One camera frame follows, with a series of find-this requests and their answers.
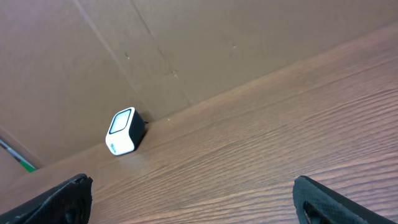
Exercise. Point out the cardboard back panel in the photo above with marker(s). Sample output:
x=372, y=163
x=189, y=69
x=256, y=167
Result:
x=68, y=66

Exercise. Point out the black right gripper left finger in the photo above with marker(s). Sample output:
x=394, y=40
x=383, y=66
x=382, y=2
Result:
x=67, y=203

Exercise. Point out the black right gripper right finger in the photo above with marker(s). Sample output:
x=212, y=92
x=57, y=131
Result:
x=316, y=203

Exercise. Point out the white barcode scanner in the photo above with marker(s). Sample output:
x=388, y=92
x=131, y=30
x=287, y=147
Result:
x=125, y=132

